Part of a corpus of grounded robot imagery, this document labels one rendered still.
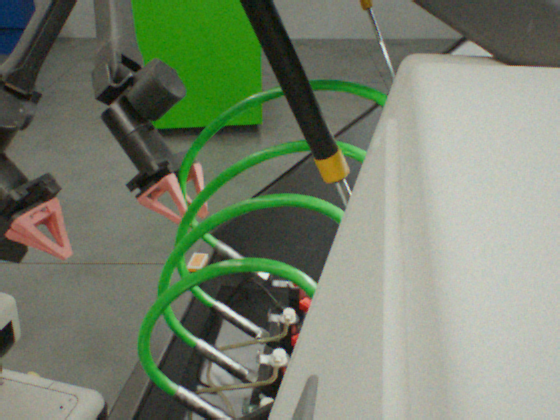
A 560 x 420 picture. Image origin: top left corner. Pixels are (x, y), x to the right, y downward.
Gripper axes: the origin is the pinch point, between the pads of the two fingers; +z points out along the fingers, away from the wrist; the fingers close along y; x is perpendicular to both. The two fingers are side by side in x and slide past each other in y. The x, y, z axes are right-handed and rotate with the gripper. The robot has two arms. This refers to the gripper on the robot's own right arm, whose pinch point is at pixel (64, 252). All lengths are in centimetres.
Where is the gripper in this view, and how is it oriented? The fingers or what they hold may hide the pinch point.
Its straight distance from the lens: 77.9
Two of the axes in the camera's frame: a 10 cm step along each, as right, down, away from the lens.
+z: 6.4, 7.6, 0.9
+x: 4.3, -4.6, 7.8
